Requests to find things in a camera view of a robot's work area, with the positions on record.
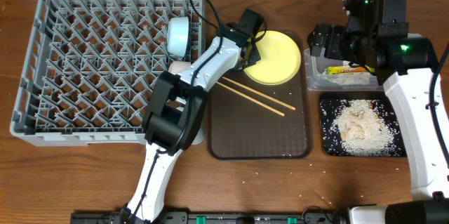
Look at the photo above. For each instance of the grey dishwasher rack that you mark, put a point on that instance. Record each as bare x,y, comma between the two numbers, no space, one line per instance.
90,68

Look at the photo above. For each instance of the wooden chopstick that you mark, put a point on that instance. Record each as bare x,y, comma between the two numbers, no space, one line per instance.
260,93
247,97

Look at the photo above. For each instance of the white tissue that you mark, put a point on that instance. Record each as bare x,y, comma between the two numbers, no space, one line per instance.
350,79

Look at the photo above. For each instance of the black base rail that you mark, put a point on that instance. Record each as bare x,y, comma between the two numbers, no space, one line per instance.
178,217

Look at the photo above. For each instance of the pink bowl with rice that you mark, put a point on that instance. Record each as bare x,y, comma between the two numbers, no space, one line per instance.
178,66

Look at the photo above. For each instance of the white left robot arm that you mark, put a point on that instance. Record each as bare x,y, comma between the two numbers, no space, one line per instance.
174,115

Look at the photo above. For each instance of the black waste tray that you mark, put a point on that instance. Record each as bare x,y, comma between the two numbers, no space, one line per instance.
326,143

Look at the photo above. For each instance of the clear plastic bin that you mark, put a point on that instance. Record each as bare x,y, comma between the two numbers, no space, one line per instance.
315,76

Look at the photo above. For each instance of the light blue bowl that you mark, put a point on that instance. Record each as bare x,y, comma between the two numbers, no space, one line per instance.
178,36

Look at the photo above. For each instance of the yellow plate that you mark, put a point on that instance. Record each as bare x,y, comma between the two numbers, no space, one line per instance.
280,59

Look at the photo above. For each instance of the green snack wrapper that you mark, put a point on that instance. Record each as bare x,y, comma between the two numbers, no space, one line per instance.
345,69

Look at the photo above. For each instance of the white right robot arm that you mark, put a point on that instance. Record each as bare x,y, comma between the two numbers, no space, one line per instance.
423,121

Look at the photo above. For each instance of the dark brown serving tray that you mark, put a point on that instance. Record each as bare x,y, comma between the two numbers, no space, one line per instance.
241,129

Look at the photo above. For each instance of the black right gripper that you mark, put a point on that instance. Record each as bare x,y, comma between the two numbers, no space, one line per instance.
336,34

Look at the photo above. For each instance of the spilled white rice pile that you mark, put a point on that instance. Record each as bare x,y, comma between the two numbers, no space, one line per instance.
363,127

